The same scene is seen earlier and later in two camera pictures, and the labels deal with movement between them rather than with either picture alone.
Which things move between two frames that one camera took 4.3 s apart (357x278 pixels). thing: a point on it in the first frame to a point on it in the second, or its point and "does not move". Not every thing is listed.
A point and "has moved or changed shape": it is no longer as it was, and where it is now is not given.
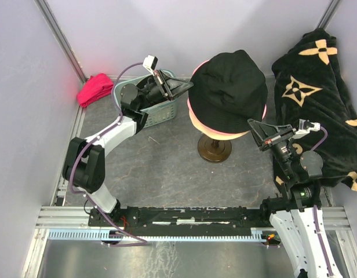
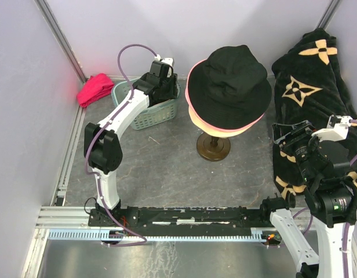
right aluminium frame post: (328, 14) does not move
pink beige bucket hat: (232, 133) to (189, 102)
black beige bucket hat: (229, 88) has moved or changed shape
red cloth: (96, 87) does not move
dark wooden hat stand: (214, 150) does not move
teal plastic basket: (157, 114) does not move
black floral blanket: (309, 91) does not move
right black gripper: (268, 134) to (291, 134)
